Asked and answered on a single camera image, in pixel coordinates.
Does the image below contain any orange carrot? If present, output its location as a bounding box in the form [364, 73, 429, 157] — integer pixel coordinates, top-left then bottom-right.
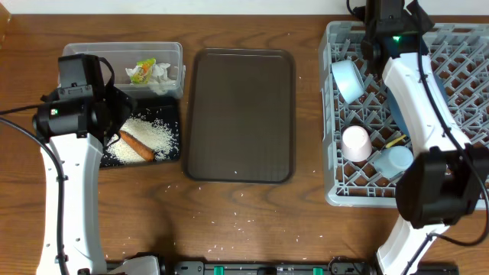
[119, 131, 155, 162]

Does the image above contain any yellow green snack wrapper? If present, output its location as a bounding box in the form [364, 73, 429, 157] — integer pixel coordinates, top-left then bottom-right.
[125, 58, 156, 84]

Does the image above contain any white paper waste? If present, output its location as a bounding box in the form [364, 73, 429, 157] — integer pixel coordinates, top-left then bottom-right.
[131, 62, 176, 95]

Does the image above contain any pile of white rice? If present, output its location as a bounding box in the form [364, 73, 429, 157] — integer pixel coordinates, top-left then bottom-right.
[103, 116, 180, 166]

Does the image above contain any light blue small bowl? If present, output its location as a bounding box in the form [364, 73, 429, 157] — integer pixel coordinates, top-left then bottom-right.
[332, 60, 364, 104]

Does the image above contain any pink plastic cup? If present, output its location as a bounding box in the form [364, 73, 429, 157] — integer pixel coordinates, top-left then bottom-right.
[341, 125, 372, 162]

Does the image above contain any yellow plastic spoon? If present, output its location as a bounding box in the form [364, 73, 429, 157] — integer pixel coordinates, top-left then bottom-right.
[385, 134, 406, 149]

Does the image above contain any light blue plastic cup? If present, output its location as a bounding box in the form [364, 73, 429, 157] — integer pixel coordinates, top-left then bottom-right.
[373, 146, 413, 179]

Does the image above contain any dark blue plate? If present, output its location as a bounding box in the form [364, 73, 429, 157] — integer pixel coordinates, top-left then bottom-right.
[381, 36, 453, 139]

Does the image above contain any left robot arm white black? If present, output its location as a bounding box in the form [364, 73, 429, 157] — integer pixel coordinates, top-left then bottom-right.
[33, 85, 137, 274]

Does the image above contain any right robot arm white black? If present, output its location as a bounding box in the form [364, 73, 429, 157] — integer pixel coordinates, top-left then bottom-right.
[361, 34, 488, 274]

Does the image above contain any clear plastic waste bin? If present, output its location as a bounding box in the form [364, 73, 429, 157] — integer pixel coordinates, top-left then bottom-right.
[63, 42, 186, 99]

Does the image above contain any grey dishwasher rack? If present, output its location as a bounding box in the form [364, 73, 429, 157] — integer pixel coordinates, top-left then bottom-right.
[319, 21, 488, 208]

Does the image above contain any brown serving tray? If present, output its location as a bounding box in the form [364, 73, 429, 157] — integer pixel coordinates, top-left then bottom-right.
[182, 48, 296, 184]

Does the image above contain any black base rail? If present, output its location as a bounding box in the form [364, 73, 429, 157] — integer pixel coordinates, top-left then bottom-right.
[106, 254, 459, 275]

